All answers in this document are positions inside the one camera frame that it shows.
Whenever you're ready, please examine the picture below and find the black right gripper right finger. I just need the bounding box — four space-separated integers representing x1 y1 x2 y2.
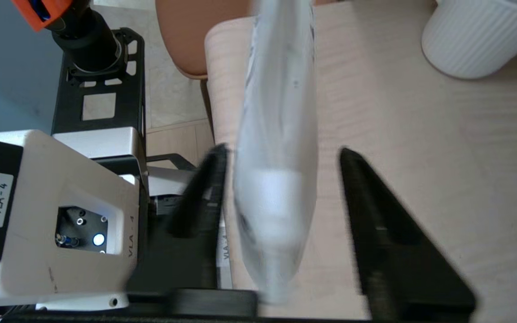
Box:
339 147 477 321

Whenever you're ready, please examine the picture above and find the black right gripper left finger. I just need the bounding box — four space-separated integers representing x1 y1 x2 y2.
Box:
164 144 259 315

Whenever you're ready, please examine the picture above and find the white horse print pouch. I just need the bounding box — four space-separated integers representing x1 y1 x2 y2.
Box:
233 0 320 306

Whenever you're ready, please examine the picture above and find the silver black robot base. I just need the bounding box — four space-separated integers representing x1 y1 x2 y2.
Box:
0 0 241 321

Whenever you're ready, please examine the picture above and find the beige wooden desk shelf unit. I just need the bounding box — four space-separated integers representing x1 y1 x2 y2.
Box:
205 0 517 321

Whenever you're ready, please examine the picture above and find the pink chair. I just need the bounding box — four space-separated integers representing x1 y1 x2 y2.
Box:
155 0 259 80

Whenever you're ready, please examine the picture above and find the white ribbed ceramic mug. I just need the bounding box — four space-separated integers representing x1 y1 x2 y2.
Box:
421 0 517 80

